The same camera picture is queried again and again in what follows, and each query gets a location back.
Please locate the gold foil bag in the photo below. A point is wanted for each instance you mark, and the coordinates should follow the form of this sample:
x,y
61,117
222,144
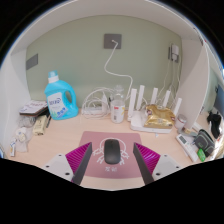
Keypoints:
x,y
160,118

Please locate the pale yellow small box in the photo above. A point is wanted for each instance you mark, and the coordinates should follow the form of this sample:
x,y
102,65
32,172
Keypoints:
x,y
40,126

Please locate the grey blank wall plate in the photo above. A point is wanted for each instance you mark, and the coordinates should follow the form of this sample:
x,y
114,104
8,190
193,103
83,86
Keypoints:
x,y
32,61

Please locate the blue detergent bottle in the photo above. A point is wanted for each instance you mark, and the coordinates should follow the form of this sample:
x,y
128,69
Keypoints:
x,y
61,100

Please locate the small white round jar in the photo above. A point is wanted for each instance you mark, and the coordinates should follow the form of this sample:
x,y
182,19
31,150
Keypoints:
x,y
181,122

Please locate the white desk hutch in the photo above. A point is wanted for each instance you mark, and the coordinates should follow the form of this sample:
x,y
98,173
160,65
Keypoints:
x,y
196,83

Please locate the clear plastic bag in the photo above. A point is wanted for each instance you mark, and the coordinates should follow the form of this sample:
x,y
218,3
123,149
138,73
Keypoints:
x,y
24,122

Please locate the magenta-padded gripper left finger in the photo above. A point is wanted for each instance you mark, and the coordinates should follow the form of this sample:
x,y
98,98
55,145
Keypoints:
x,y
79,156

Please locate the pink mouse pad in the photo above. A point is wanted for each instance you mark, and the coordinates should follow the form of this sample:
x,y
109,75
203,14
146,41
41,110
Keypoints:
x,y
100,140

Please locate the small green packet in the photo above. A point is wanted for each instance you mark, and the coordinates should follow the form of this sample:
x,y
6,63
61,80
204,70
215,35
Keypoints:
x,y
201,155

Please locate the black computer mouse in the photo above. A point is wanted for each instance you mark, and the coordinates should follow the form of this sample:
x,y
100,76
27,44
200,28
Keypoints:
x,y
112,151

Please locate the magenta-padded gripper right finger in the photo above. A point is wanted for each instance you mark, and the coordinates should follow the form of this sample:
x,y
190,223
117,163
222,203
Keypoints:
x,y
148,158

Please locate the black bag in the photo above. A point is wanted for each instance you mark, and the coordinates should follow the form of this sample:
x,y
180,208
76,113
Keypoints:
x,y
215,123

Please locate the grey wall socket plate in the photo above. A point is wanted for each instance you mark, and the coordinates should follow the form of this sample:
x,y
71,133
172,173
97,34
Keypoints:
x,y
110,45

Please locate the black zip pouch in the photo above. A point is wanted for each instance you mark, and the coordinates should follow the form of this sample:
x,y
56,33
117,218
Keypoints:
x,y
205,141

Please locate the white charger block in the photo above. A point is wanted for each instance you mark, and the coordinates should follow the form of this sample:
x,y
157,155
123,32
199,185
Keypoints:
x,y
104,100

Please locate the white power strip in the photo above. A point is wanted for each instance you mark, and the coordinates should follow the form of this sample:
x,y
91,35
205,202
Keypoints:
x,y
93,112

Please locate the brown notebook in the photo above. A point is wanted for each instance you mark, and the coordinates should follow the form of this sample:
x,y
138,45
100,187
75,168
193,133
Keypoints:
x,y
35,114

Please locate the small white tube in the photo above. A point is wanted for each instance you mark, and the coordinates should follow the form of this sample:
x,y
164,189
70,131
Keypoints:
x,y
13,148

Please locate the white remote control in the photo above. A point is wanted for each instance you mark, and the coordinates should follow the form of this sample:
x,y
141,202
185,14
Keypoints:
x,y
186,145

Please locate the black pen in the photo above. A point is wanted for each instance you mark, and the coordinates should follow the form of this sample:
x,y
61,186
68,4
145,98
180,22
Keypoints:
x,y
48,122

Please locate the white router with antennas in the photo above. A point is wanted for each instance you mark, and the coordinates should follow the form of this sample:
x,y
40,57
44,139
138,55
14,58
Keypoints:
x,y
136,125

